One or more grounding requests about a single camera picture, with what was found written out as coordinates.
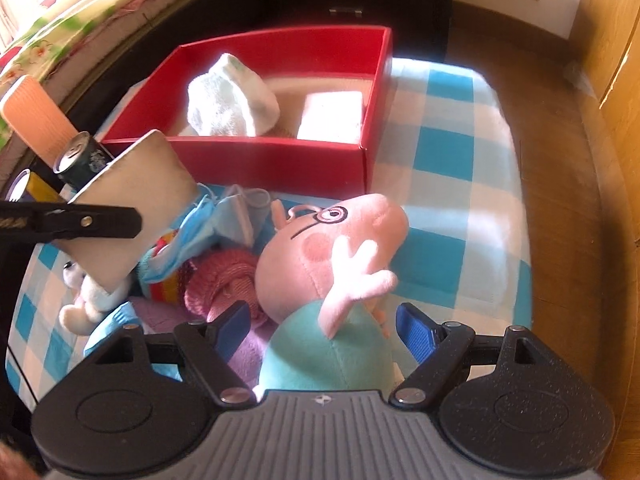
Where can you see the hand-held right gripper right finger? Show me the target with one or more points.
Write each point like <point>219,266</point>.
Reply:
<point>415,331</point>

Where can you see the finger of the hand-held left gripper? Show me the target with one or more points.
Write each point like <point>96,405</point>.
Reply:
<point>75,221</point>

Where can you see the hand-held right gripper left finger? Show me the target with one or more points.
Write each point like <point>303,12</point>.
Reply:
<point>234,331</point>

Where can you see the maroon knitted hat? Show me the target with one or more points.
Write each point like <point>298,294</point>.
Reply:
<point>225,275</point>

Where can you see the rainbow striped knitted sock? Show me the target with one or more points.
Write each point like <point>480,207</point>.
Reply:
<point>164,287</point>

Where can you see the white square cloth pad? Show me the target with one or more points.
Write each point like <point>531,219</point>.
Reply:
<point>145,175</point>

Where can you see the cream plush bear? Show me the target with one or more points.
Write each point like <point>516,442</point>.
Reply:
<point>95,305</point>

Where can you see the blue face mask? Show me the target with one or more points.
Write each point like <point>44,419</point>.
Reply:
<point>172,247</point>
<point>235,216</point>

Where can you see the pink pig plush toy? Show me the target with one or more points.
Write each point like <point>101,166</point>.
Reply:
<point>320,260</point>

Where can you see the light blue towel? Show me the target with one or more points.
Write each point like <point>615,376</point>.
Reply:
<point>112,327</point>

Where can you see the red cardboard box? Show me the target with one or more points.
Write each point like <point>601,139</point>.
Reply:
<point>280,160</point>

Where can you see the blue and yellow drink can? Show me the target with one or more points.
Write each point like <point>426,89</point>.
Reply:
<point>42,190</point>

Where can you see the dark green drink can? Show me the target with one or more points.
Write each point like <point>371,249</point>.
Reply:
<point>85,165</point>

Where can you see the orange ribbed cup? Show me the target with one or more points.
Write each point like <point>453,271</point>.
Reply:
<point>35,120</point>

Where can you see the blue checked tablecloth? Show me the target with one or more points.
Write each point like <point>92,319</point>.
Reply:
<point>450,185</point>

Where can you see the floral bed blanket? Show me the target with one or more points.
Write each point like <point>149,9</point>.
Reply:
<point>75,25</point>

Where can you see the white rolled towel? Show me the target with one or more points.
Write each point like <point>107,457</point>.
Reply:
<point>230,95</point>

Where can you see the white folded cloth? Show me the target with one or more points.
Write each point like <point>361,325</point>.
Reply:
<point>330,116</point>

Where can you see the wooden wardrobe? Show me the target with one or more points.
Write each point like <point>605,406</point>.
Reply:
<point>615,35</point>

